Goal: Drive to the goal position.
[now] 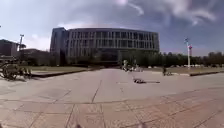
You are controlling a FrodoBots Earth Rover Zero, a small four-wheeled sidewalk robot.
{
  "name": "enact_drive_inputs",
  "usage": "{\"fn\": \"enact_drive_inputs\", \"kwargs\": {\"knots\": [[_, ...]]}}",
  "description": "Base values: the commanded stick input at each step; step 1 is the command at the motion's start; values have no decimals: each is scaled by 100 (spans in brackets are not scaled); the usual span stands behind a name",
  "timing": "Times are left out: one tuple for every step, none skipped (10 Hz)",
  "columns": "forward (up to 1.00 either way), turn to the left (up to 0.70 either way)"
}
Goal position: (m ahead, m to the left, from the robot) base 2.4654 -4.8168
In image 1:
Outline grey stone slab plaza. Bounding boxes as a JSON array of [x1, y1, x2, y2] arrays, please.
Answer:
[[0, 68, 224, 128]]

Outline small dark vehicle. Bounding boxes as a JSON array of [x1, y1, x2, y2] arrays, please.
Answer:
[[132, 77, 147, 85]]

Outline person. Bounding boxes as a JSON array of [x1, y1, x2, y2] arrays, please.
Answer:
[[162, 66, 168, 77]]

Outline row of trees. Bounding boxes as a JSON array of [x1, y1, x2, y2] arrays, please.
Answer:
[[119, 49, 224, 68]]

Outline raised grass bed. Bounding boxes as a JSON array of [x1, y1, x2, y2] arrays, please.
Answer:
[[142, 66, 224, 77], [29, 65, 103, 79]]

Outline tall lamp pole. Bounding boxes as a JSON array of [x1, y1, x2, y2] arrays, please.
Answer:
[[18, 33, 25, 52]]

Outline large glass grid building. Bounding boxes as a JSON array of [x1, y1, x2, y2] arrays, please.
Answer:
[[49, 27, 161, 67]]

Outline red and white flag pole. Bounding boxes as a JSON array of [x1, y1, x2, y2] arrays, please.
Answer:
[[184, 37, 194, 70]]

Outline group of people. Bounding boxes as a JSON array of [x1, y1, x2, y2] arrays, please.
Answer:
[[120, 59, 144, 73]]

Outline row of parked bicycles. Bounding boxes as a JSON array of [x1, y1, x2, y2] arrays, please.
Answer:
[[0, 61, 33, 82]]

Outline low dark building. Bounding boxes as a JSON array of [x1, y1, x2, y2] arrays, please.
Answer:
[[0, 38, 22, 58]]

